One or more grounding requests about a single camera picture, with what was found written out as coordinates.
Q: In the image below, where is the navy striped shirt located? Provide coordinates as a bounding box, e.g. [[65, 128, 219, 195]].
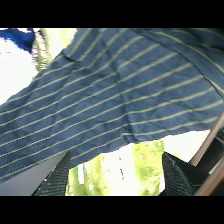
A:
[[0, 28, 224, 183]]

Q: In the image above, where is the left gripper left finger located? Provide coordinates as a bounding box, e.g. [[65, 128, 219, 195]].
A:
[[32, 150, 73, 197]]

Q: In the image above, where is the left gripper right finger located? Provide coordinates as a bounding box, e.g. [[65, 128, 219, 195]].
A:
[[159, 151, 198, 197]]

